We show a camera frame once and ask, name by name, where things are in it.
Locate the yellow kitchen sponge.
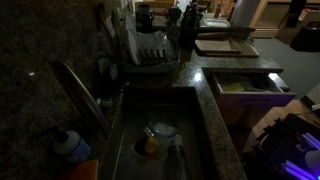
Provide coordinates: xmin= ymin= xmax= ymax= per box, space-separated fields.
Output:
xmin=222 ymin=82 xmax=246 ymax=94

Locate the steel kitchen sink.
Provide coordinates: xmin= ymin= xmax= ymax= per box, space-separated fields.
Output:
xmin=99 ymin=85 xmax=215 ymax=180

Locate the white open drawer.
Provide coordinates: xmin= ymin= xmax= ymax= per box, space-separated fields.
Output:
xmin=207 ymin=71 xmax=298 ymax=108

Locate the orange sponge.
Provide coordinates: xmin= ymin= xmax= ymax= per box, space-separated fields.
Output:
xmin=64 ymin=159 xmax=100 ymax=180

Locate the white dish rack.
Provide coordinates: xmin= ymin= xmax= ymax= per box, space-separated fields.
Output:
xmin=121 ymin=31 xmax=183 ymax=75

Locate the round container teal lid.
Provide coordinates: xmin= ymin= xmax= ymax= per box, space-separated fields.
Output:
xmin=143 ymin=114 xmax=180 ymax=139

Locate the dark utensil cup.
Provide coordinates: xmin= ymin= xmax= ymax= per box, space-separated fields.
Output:
xmin=96 ymin=57 xmax=121 ymax=98

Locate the black knife block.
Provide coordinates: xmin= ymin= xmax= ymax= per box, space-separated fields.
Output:
xmin=178 ymin=1 xmax=203 ymax=48

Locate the dark bottle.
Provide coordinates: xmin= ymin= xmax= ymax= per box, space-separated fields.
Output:
xmin=166 ymin=134 xmax=190 ymax=180

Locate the light wooden cutting board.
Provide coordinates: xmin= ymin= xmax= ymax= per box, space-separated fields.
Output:
xmin=194 ymin=38 xmax=244 ymax=56

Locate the dark glass jar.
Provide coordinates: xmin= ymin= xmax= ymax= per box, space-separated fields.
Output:
xmin=136 ymin=3 xmax=155 ymax=33

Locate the curved chrome faucet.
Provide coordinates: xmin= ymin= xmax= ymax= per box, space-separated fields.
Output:
xmin=52 ymin=59 xmax=113 ymax=135

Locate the wooden base cabinet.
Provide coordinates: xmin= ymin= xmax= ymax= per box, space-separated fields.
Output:
xmin=218 ymin=104 xmax=269 ymax=136

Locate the long wooden spoon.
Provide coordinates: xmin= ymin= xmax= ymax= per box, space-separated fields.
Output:
xmin=96 ymin=2 xmax=117 ymax=52

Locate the clear glass tray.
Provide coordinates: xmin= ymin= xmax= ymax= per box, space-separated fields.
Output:
xmin=199 ymin=18 xmax=232 ymax=30

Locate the large brown cutting board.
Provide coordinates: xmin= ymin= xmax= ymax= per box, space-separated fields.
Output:
xmin=199 ymin=39 xmax=261 ymax=59

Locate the white blue soap bottle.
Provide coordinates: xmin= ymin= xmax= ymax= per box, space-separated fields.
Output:
xmin=49 ymin=127 xmax=92 ymax=164

